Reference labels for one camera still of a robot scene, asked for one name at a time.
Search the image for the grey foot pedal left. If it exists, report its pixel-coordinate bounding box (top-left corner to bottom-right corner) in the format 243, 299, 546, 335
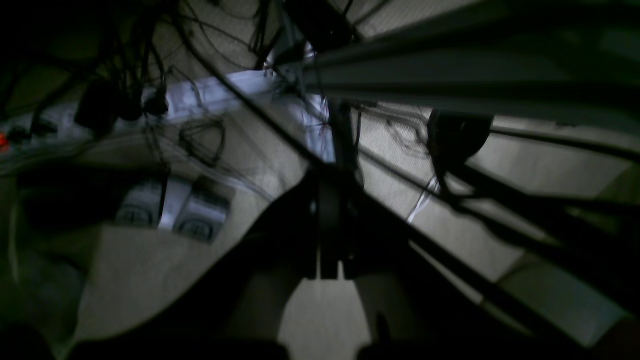
114, 178, 165, 228

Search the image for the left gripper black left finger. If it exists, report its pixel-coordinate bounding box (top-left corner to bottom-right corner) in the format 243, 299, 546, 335
70, 171, 319, 360

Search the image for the white cable on floor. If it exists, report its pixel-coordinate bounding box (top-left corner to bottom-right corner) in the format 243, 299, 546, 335
406, 175, 441, 225

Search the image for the grey power strip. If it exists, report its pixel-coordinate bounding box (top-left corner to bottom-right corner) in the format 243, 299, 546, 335
1, 70, 276, 158

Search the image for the black office chair base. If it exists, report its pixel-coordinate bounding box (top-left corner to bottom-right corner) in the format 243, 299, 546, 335
426, 109, 639, 261

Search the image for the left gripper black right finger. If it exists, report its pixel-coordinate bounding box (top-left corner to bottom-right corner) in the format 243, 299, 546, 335
340, 173, 581, 360

